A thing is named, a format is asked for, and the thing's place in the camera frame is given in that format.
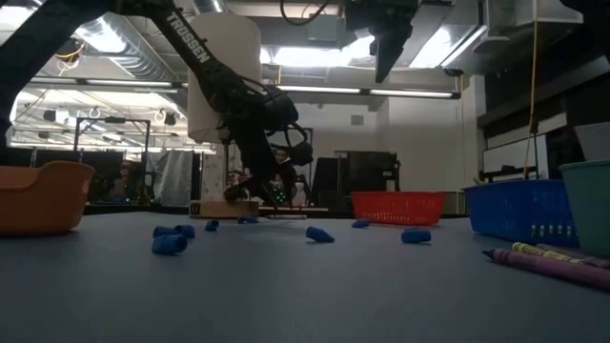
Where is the blue mesh basket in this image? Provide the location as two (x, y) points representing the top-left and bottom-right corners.
(461, 179), (580, 248)

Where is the purple crayon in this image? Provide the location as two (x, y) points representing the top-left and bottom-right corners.
(481, 247), (610, 293)
(536, 242), (610, 271)

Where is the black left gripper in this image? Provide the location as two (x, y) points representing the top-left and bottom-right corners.
(222, 93), (315, 207)

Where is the green plastic bin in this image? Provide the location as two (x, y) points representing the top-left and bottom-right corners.
(559, 160), (610, 261)

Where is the silver ceiling duct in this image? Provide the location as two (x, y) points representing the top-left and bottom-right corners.
(75, 11), (192, 85)

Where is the black table frame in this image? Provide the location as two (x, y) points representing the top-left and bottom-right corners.
(80, 202), (478, 220)

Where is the grey hanging cloth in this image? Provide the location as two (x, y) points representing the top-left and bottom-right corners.
(152, 150), (195, 210)

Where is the grey ceiling unit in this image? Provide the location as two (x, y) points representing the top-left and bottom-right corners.
(307, 12), (345, 47)

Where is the black cabinet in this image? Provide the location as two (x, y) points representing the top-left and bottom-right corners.
(312, 151), (401, 212)

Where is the white shade wooden base lamp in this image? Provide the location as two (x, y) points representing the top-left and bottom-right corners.
(187, 11), (263, 219)

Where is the yellow hanging cable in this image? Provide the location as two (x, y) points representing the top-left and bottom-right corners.
(522, 0), (540, 181)

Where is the ceiling light strip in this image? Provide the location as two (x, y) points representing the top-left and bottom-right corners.
(51, 78), (182, 95)
(275, 84), (363, 95)
(368, 89), (454, 100)

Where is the orange plastic bin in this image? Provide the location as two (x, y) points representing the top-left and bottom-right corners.
(0, 160), (95, 238)

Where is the yellow crayon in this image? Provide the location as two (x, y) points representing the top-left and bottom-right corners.
(511, 241), (592, 266)

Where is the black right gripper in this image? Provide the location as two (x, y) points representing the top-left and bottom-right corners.
(345, 0), (420, 83)

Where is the grey box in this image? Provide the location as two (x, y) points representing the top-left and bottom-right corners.
(445, 191), (471, 216)

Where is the red mesh basket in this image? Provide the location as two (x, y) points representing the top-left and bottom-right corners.
(351, 191), (448, 227)

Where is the white container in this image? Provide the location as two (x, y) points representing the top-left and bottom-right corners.
(574, 122), (610, 163)

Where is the whiteboard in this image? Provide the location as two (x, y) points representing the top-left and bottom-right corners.
(482, 134), (550, 175)

